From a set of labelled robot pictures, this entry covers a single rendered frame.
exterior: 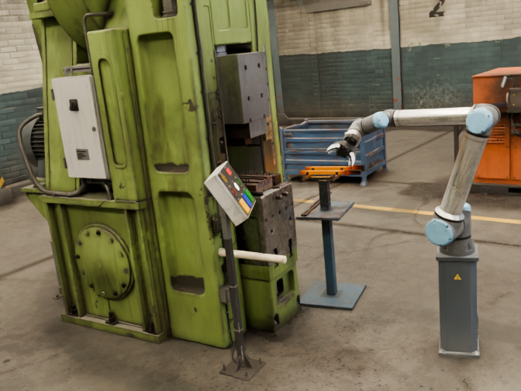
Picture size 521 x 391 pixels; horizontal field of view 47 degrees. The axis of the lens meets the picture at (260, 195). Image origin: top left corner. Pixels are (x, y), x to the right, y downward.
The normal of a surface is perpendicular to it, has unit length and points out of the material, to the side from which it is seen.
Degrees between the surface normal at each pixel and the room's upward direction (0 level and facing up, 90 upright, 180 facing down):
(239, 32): 90
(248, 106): 90
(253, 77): 90
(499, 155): 91
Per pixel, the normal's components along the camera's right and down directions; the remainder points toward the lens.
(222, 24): 0.85, 0.05
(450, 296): -0.30, 0.27
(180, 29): -0.52, 0.25
